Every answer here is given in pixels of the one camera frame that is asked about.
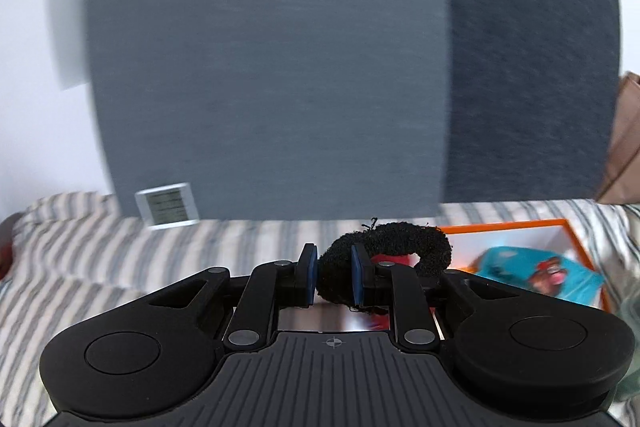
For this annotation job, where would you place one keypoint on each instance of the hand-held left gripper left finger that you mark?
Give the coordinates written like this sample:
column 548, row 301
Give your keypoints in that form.
column 310, row 276

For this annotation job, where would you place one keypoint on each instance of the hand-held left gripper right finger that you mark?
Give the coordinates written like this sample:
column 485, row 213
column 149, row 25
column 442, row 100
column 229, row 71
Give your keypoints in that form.
column 358, row 278

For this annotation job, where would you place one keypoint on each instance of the black fuzzy scrunchie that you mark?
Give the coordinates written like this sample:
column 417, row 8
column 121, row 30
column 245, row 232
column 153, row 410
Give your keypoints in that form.
column 395, row 242

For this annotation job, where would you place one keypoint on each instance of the teal printed packet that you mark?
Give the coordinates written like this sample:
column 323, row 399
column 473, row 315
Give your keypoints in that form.
column 540, row 274

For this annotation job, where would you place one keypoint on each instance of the orange cardboard box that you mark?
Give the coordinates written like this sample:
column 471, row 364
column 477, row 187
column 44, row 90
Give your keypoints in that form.
column 575, row 237

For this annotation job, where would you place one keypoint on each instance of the small digital thermometer display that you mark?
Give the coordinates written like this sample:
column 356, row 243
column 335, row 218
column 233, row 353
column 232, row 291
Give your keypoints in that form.
column 167, row 207

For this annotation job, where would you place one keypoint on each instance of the striped blanket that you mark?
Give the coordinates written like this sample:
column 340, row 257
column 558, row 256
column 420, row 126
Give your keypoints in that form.
column 100, row 267

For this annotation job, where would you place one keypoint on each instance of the clear plastic container yellow latch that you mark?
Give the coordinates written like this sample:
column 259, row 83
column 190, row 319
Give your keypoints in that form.
column 625, row 307

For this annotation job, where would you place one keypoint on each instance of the brown paper bag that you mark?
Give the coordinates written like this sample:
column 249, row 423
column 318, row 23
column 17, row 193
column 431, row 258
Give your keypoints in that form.
column 625, row 142

